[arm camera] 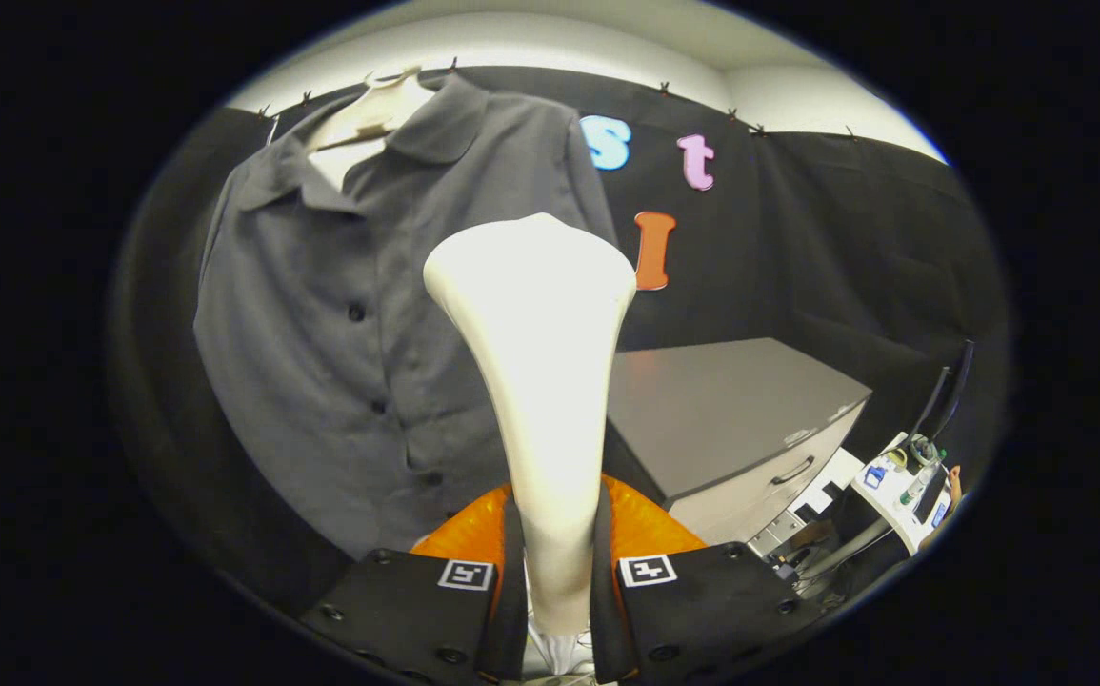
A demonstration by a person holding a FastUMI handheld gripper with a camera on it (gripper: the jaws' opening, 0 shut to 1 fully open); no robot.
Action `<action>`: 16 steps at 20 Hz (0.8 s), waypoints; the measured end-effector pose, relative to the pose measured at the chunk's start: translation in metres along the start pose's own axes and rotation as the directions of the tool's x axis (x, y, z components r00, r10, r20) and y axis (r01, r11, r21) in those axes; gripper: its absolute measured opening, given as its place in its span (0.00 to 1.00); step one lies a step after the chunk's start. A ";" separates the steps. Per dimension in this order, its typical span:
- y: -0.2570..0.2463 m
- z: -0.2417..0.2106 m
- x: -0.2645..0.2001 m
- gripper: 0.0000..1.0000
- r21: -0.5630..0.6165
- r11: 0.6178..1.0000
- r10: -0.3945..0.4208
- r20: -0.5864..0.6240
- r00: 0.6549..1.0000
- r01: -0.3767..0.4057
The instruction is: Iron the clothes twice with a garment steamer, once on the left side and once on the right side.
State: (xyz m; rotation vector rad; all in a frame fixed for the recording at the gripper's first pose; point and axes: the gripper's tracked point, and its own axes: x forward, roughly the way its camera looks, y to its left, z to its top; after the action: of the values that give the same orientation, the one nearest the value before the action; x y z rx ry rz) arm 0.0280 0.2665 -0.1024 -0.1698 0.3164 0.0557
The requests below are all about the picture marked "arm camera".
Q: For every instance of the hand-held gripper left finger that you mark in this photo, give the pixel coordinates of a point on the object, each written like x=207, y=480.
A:
x=514, y=610

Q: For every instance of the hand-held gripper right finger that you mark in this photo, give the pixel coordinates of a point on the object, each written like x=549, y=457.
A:
x=605, y=610

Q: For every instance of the white garment steamer wand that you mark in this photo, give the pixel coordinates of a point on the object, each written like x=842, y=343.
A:
x=540, y=362

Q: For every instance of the grey button shirt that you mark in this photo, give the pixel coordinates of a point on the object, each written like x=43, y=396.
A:
x=321, y=333

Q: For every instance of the cream steamer hanger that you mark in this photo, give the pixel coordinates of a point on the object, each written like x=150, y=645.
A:
x=369, y=110

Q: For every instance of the grey cabinet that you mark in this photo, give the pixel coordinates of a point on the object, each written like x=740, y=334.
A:
x=730, y=410

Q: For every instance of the small blue box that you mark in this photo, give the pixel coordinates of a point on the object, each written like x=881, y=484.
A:
x=874, y=476

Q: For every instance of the small white desk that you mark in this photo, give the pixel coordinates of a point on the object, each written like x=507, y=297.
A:
x=892, y=510

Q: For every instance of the black keyboard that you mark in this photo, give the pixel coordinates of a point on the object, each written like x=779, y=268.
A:
x=932, y=497

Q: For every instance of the black computer monitor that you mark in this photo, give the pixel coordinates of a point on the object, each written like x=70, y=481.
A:
x=959, y=381

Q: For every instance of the white panel under hanger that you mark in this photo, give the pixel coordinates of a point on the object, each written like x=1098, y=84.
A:
x=335, y=164

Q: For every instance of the row of backdrop clips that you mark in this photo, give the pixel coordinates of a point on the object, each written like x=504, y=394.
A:
x=664, y=88

